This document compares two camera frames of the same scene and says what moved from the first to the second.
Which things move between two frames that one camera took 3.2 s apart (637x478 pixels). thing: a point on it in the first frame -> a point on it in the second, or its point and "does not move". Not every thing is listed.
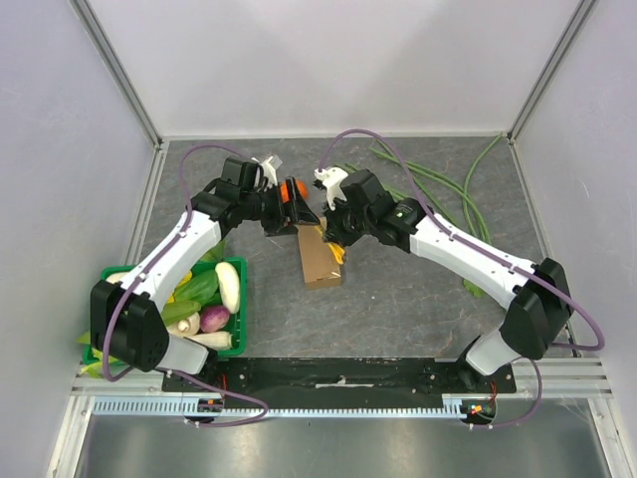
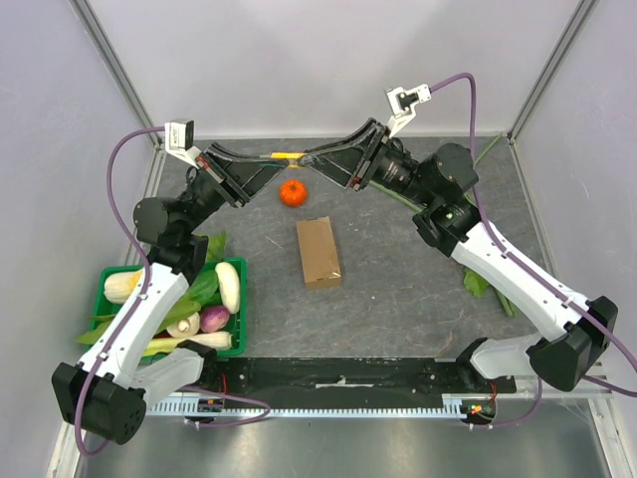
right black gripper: x=336 y=226 -> x=367 y=155
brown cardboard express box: x=319 y=266 does not move
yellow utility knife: x=336 y=250 -> x=284 y=154
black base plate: x=338 y=382 does not move
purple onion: x=213 y=318 does not move
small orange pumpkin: x=285 y=195 does not move
